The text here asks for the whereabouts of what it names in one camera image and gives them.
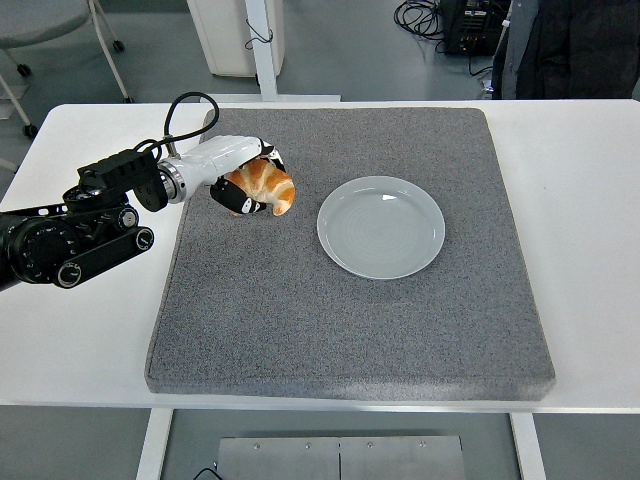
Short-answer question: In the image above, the black electronics box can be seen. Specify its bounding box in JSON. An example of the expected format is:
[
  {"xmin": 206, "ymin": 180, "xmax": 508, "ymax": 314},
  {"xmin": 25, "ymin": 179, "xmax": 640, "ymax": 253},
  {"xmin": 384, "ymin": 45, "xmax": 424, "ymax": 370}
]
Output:
[{"xmin": 438, "ymin": 0, "xmax": 514, "ymax": 57}]

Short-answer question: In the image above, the person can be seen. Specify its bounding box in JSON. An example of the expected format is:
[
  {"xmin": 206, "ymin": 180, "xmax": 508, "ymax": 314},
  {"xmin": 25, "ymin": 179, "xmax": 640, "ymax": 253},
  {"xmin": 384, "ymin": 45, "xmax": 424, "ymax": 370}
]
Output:
[{"xmin": 492, "ymin": 0, "xmax": 640, "ymax": 101}]

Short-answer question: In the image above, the grey round plate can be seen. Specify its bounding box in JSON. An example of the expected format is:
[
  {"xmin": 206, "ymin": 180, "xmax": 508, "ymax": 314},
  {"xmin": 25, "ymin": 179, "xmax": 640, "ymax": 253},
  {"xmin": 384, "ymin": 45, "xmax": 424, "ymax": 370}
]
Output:
[{"xmin": 316, "ymin": 175, "xmax": 447, "ymax": 281}]

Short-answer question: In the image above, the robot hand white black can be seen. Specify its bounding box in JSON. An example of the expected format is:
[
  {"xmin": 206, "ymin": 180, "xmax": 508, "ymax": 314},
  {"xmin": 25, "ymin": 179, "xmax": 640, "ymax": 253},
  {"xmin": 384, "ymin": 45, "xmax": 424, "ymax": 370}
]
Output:
[{"xmin": 175, "ymin": 134, "xmax": 289, "ymax": 217}]

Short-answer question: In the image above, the grey chair with casters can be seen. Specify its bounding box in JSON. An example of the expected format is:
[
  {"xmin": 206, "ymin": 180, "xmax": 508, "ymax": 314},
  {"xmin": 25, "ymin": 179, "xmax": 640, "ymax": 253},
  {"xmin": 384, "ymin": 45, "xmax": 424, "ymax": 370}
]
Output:
[{"xmin": 0, "ymin": 0, "xmax": 137, "ymax": 139}]

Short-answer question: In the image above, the black floor cables bundle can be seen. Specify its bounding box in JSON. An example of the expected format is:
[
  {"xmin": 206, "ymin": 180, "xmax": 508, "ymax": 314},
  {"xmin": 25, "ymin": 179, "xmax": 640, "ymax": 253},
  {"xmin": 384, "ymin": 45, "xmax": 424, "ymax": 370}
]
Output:
[{"xmin": 393, "ymin": 0, "xmax": 447, "ymax": 54}]

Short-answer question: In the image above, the croissant bread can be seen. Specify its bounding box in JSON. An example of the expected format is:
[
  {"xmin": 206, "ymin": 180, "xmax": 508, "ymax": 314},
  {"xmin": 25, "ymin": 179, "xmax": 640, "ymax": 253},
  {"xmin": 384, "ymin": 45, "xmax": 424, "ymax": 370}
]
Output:
[{"xmin": 227, "ymin": 158, "xmax": 297, "ymax": 217}]

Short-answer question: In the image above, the white column post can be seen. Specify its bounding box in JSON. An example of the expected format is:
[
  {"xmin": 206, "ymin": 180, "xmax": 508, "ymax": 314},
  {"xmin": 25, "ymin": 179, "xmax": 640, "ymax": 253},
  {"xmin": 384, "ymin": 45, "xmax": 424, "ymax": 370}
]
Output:
[{"xmin": 244, "ymin": 0, "xmax": 342, "ymax": 103}]

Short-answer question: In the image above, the white table leg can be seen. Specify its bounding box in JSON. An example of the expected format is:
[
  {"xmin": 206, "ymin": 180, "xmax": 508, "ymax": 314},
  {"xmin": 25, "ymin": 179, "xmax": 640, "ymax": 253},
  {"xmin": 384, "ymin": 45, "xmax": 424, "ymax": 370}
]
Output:
[
  {"xmin": 509, "ymin": 412, "xmax": 547, "ymax": 480},
  {"xmin": 135, "ymin": 408, "xmax": 175, "ymax": 480}
]

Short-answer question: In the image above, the white cabinet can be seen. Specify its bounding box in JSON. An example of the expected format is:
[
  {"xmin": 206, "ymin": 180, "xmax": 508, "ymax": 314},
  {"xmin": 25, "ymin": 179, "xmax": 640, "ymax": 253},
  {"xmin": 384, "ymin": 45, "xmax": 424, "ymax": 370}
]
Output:
[{"xmin": 187, "ymin": 0, "xmax": 285, "ymax": 79}]

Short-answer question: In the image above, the grey felt mat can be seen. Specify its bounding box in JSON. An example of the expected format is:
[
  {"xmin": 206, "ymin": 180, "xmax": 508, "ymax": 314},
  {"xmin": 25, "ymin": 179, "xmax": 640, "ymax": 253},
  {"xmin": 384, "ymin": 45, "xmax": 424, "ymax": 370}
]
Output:
[{"xmin": 144, "ymin": 107, "xmax": 557, "ymax": 403}]

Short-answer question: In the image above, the thin black hanging cable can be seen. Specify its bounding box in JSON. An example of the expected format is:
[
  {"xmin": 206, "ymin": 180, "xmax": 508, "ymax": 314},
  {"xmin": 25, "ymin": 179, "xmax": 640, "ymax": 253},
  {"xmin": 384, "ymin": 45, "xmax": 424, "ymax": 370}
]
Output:
[{"xmin": 244, "ymin": 18, "xmax": 275, "ymax": 51}]

